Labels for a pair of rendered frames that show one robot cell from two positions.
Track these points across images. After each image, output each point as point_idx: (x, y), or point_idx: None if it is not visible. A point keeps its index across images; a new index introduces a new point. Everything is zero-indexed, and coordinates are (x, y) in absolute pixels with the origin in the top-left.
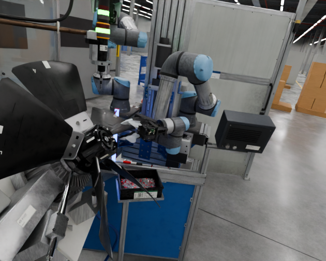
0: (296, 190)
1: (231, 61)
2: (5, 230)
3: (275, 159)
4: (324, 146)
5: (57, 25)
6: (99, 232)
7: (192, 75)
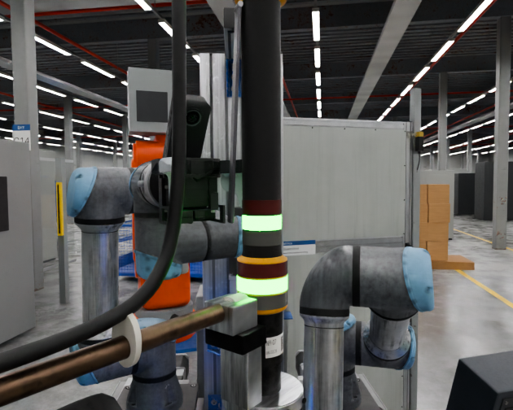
0: None
1: (330, 216)
2: None
3: (435, 378)
4: (488, 324)
5: (129, 333)
6: None
7: (401, 304)
